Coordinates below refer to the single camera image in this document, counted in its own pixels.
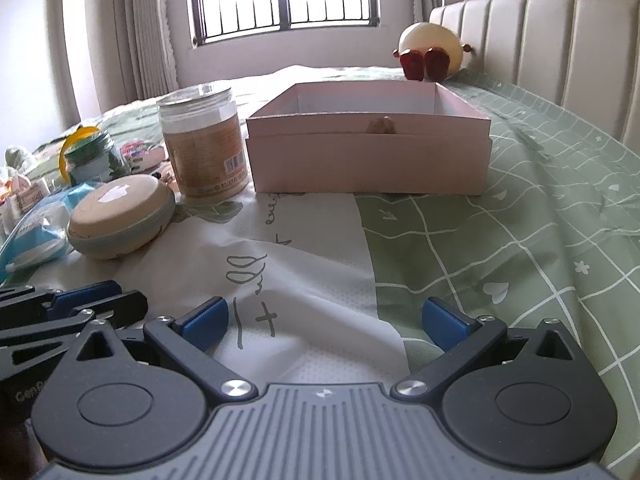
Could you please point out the beige curtain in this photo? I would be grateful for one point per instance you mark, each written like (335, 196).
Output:
(130, 50)

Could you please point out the green checked bedsheet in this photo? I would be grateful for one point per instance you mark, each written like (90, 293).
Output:
(329, 287)

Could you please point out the beige oval zip case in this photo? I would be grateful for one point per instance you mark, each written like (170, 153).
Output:
(120, 217)

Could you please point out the blue tissue pack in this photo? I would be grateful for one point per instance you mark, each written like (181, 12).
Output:
(41, 236)

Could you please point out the pink cardboard box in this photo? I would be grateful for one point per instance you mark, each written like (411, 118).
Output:
(369, 136)

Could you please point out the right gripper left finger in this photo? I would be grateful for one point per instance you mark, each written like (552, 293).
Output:
(181, 345)

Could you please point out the colourful snack packet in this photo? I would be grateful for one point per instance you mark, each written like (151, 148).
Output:
(142, 156)

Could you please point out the green lid glass jar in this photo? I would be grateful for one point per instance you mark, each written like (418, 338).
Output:
(95, 158)

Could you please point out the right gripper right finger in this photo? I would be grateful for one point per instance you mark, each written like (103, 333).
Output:
(467, 343)

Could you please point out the cream round plush toy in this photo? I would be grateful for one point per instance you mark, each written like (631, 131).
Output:
(430, 52)

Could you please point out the cream padded headboard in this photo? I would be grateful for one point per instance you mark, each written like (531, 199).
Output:
(580, 54)

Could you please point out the clear jar brown label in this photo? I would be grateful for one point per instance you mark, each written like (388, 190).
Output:
(203, 138)

